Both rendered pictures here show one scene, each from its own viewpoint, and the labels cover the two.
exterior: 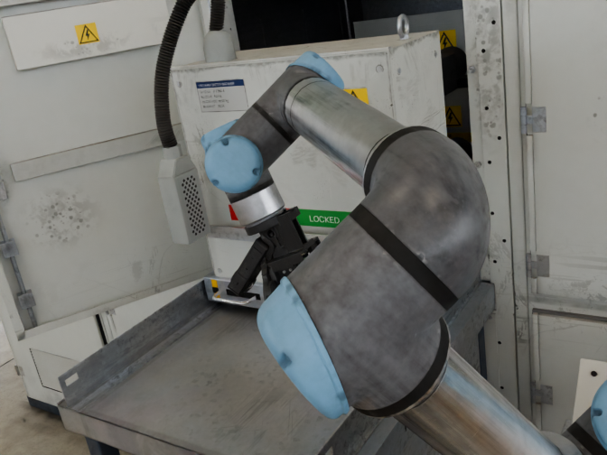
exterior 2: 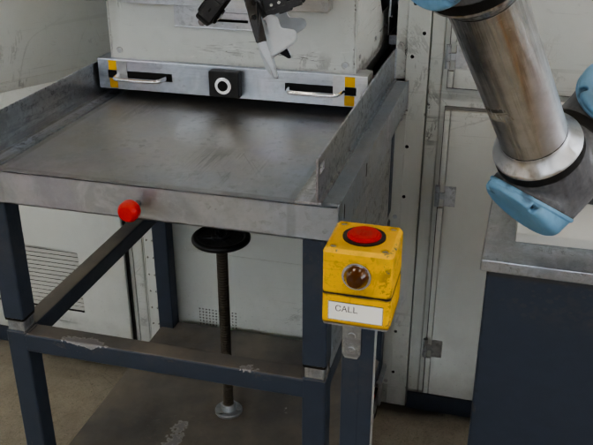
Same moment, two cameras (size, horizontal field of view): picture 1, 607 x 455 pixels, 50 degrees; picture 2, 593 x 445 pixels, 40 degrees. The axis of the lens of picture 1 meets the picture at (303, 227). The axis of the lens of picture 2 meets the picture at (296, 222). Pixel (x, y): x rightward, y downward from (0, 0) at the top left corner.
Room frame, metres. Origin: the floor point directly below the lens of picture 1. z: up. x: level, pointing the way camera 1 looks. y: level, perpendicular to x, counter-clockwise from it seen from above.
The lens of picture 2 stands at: (-0.25, 0.42, 1.31)
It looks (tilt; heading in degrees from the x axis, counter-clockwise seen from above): 25 degrees down; 340
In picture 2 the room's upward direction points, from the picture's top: straight up
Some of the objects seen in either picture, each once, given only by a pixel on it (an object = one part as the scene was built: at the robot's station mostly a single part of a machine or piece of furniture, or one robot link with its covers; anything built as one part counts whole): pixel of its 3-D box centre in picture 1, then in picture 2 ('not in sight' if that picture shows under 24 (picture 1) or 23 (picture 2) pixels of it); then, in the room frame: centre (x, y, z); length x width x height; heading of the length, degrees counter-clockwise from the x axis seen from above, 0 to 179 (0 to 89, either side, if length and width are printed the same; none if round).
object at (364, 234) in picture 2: not in sight; (364, 238); (0.51, 0.06, 0.90); 0.04 x 0.04 x 0.02
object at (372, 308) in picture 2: not in sight; (363, 275); (0.51, 0.06, 0.85); 0.08 x 0.08 x 0.10; 55
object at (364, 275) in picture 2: not in sight; (355, 279); (0.47, 0.09, 0.87); 0.03 x 0.01 x 0.03; 55
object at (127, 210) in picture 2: not in sight; (131, 208); (0.86, 0.27, 0.82); 0.04 x 0.03 x 0.03; 145
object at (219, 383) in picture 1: (292, 351); (216, 131); (1.16, 0.06, 0.82); 0.68 x 0.62 x 0.06; 145
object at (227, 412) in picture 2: not in sight; (228, 406); (1.16, 0.06, 0.18); 0.06 x 0.06 x 0.02
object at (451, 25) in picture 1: (444, 45); not in sight; (1.94, -0.49, 1.28); 0.58 x 0.02 x 0.19; 55
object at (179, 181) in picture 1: (184, 198); not in sight; (1.28, 0.23, 1.14); 0.08 x 0.05 x 0.17; 145
